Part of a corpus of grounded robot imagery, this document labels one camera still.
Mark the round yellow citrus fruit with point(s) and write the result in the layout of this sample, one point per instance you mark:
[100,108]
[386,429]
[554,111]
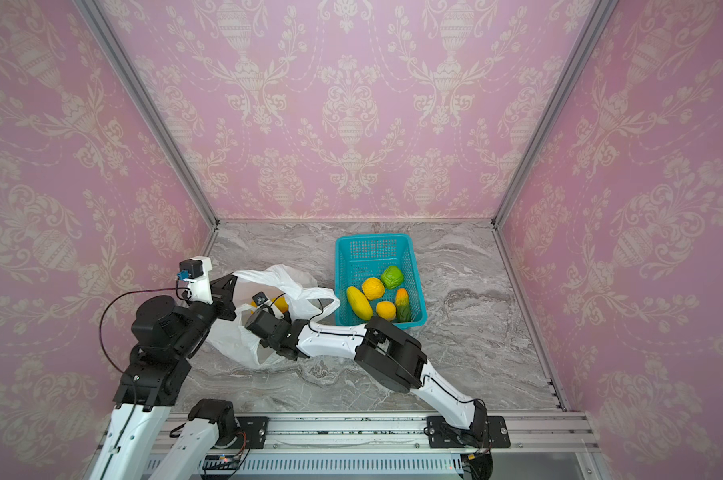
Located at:
[373,288]

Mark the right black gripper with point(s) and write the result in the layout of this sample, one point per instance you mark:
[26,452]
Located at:
[259,321]

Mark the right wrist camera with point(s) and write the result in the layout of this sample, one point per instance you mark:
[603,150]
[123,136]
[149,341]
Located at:
[260,300]

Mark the yellow banana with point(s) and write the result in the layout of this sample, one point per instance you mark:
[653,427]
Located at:
[281,305]

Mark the orange green mango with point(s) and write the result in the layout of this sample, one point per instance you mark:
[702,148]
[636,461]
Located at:
[402,306]

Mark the green apple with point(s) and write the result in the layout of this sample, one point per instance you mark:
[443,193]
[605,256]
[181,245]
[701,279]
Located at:
[392,277]

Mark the right corner aluminium post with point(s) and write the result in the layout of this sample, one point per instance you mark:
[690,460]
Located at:
[588,38]

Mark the left corner aluminium post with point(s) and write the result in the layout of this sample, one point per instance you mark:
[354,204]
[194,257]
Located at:
[94,16]

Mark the teal plastic basket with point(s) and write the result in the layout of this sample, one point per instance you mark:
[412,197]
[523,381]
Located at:
[377,274]

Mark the yellow orange bell pepper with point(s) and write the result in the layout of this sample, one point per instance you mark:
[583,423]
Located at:
[386,310]

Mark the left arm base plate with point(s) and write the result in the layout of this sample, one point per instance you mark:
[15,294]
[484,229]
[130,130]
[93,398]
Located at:
[246,433]

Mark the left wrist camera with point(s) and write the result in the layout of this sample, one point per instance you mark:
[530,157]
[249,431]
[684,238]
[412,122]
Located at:
[194,274]

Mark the yellow lemon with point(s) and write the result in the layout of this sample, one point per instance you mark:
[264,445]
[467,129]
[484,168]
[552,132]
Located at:
[359,304]

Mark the aluminium front rail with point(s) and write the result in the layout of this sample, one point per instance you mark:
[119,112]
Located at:
[400,431]

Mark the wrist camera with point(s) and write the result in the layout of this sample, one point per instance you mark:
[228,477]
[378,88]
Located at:
[194,274]
[260,300]

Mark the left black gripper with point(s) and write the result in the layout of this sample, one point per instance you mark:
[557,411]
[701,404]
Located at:
[222,296]

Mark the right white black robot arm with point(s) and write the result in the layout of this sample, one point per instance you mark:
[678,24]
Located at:
[389,355]

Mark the corner aluminium post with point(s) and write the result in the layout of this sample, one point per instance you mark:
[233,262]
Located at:
[94,16]
[588,38]

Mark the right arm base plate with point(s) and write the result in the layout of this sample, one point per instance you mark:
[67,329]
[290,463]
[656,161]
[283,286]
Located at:
[441,435]

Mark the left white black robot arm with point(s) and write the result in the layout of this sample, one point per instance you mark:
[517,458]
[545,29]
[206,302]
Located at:
[147,391]

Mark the white plastic bag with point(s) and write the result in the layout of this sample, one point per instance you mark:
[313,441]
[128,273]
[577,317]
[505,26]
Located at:
[305,298]

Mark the perforated white vent strip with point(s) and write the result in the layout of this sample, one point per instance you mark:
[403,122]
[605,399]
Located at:
[320,466]

